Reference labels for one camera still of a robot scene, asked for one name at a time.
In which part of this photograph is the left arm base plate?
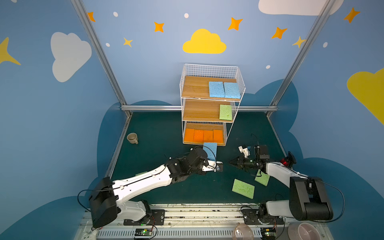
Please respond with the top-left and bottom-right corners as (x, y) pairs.
(123, 210), (165, 226)

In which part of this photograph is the aluminium frame rail back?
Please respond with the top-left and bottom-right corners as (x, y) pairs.
(121, 105), (278, 112)

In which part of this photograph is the beige ceramic mug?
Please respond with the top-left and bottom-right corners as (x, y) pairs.
(127, 133), (139, 145)

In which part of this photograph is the blue sponge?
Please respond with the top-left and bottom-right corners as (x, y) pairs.
(203, 143), (218, 161)
(209, 82), (225, 98)
(224, 82), (241, 99)

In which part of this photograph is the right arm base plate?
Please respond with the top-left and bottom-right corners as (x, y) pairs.
(240, 206), (284, 225)

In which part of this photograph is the blue sponge front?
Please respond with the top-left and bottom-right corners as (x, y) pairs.
(209, 82), (225, 98)

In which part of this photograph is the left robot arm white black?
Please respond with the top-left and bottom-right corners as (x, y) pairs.
(89, 146), (223, 229)

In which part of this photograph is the clear plastic bowl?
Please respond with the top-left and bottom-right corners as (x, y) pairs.
(232, 224), (254, 240)

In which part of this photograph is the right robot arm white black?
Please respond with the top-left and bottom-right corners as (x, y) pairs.
(229, 145), (334, 224)

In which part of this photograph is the aluminium frame post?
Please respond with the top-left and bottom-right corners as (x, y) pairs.
(71, 0), (127, 107)
(266, 0), (336, 119)

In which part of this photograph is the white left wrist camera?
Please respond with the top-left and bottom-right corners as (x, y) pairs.
(202, 160), (224, 172)

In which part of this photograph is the aluminium frame post left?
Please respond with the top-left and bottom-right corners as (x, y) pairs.
(71, 0), (127, 107)

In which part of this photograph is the aluminium frame post right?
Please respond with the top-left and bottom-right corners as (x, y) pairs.
(266, 0), (336, 119)

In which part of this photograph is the white wire three-tier shelf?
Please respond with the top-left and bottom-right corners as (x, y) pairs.
(180, 64), (246, 146)

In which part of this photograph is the orange sponge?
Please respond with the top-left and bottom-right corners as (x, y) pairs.
(184, 128), (195, 143)
(213, 130), (225, 145)
(203, 130), (214, 143)
(194, 129), (205, 144)

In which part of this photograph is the pink bowl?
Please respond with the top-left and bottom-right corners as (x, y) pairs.
(288, 223), (321, 240)

